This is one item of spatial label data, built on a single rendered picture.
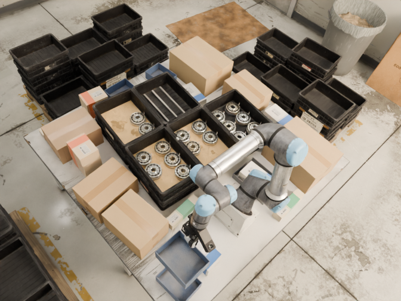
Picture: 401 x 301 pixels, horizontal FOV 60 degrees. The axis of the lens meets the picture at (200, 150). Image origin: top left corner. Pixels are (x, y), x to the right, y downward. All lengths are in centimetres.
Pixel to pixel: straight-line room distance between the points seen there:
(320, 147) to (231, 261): 92
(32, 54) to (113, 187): 182
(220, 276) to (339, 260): 131
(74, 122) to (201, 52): 110
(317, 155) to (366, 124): 176
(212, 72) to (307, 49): 138
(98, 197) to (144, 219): 29
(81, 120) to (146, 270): 104
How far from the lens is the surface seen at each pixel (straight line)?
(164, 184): 211
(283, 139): 156
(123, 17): 386
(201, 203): 134
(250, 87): 265
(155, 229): 196
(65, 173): 239
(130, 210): 201
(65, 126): 240
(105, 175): 214
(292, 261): 296
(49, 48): 358
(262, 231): 220
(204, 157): 223
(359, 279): 313
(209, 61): 274
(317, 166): 230
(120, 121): 240
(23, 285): 251
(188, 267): 167
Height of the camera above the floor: 267
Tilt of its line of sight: 55 degrees down
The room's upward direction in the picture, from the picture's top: 9 degrees clockwise
